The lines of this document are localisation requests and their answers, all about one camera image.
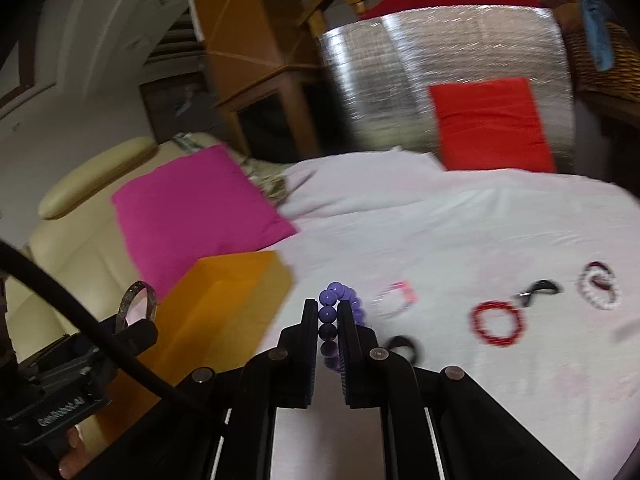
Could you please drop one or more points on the person's left hand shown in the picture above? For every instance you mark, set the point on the person's left hand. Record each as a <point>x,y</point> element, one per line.
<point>75,452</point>

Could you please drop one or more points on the silver bangle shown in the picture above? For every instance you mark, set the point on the silver bangle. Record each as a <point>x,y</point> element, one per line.
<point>149,297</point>

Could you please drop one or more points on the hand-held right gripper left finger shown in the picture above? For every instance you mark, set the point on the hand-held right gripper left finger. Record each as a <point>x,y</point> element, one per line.
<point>312,360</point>

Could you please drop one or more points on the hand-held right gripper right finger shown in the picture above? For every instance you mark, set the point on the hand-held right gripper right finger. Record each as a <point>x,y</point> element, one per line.
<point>345,360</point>

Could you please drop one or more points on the white blanket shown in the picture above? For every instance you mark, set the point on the white blanket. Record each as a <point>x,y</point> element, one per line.
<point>450,235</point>

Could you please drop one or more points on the patterned cloth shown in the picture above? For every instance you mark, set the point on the patterned cloth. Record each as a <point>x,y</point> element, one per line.
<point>260,175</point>

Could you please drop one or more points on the dark framed panel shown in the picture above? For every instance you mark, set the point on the dark framed panel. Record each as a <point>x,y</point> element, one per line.
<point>175,105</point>

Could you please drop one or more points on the pink pillow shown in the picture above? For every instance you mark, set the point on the pink pillow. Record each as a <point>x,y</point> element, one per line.
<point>200,210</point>

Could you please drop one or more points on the silver foil sheet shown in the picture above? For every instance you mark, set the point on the silver foil sheet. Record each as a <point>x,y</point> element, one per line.
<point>380,70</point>

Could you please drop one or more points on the blue cloth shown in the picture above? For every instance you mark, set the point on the blue cloth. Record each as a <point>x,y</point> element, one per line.
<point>597,30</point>

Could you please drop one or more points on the orange box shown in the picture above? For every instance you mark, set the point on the orange box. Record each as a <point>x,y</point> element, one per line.
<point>210,310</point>

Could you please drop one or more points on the cream leather sofa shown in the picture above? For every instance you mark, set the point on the cream leather sofa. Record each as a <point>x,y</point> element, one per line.
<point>80,245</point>

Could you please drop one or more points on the red pillow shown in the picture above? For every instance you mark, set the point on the red pillow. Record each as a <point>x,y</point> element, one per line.
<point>492,125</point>

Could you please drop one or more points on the wooden cabinet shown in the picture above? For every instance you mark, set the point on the wooden cabinet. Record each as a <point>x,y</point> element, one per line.
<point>240,35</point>

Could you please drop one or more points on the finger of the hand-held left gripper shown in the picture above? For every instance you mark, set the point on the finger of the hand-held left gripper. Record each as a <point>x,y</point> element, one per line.
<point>135,334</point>

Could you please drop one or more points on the wicker basket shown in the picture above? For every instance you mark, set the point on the wicker basket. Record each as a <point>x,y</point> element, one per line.
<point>622,60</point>

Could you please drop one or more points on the air vent grille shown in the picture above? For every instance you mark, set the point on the air vent grille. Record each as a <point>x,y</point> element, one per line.
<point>175,40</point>

